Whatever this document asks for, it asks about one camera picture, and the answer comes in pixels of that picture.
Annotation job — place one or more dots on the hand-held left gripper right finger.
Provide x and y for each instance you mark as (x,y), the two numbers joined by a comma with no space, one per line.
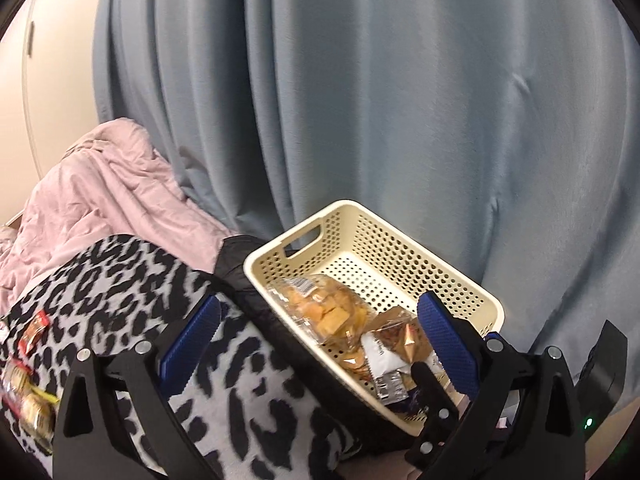
(447,345)

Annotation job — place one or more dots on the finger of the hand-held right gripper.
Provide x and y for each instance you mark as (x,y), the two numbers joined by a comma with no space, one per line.
(432,400)

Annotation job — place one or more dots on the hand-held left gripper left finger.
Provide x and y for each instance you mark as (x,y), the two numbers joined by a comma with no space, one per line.
(192,340)

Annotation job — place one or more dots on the purple snack packet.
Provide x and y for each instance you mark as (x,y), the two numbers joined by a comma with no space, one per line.
(412,402)

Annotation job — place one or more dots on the small silver snack packet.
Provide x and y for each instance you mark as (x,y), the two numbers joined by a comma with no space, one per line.
(390,387)

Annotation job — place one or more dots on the brown snack packet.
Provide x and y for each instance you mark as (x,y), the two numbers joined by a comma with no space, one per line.
(395,332)

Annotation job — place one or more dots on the clear packet of round cookies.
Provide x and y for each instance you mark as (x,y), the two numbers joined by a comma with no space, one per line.
(357,360)

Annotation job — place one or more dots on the cream perforated plastic basket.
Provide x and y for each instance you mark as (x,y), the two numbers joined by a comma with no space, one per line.
(380,240)

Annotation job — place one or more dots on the clear bag of square crackers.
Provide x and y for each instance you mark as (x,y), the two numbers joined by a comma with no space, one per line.
(325,310)

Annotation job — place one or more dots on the black cloth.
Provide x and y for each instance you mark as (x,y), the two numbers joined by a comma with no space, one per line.
(235,260)

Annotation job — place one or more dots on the leopard print blanket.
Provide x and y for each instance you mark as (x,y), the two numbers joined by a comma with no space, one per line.
(115,285)

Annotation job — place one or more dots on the red snack packet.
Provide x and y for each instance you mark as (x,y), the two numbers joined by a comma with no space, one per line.
(32,335)

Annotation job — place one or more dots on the golden biscuit packet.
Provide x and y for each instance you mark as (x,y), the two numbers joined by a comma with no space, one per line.
(15,380)
(37,412)

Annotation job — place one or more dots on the pink blanket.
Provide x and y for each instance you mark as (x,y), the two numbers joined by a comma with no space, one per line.
(110,190)

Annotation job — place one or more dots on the blue-grey curtain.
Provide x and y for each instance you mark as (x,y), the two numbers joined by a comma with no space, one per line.
(375,85)

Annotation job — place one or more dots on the cream wardrobe door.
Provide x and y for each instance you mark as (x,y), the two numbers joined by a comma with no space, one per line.
(55,85)

